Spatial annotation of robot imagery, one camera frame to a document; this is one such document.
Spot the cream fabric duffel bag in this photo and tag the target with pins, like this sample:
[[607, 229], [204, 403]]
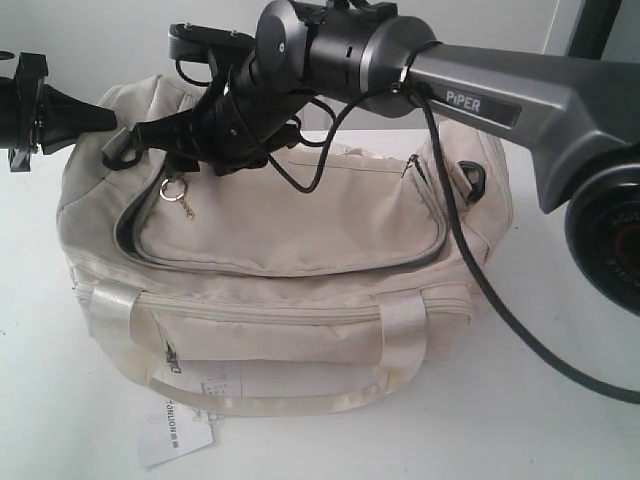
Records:
[[244, 297]]

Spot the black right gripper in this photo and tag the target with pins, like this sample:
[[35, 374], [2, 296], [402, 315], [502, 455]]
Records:
[[236, 124]]

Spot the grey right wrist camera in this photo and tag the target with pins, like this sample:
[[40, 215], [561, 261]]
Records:
[[193, 43]]

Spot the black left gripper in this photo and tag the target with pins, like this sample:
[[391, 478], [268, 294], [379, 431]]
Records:
[[36, 116]]

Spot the white paper hang tag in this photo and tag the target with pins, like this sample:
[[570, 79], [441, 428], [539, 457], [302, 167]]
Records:
[[170, 431]]

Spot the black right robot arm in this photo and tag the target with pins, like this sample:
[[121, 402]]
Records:
[[385, 84]]

